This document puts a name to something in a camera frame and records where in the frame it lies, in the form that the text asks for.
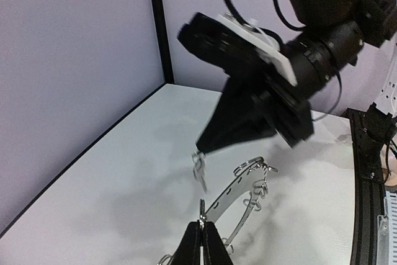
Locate left black frame post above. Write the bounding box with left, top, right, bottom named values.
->
left=151, top=0, right=175, bottom=84

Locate perforated metal key ring disc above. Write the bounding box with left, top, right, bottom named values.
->
left=158, top=156, right=279, bottom=265

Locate black key tag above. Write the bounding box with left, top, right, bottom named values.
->
left=192, top=151, right=208, bottom=193

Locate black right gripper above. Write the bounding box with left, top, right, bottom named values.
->
left=196, top=20, right=363, bottom=153

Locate white slotted cable duct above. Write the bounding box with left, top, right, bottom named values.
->
left=376, top=191, right=397, bottom=265

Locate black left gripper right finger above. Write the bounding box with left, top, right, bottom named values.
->
left=203, top=222, right=233, bottom=265

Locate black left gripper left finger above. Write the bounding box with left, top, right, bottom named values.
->
left=171, top=221, right=201, bottom=265

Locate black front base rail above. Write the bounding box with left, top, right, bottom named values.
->
left=347, top=104, right=396, bottom=264

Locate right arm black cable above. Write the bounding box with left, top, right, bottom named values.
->
left=216, top=0, right=397, bottom=123

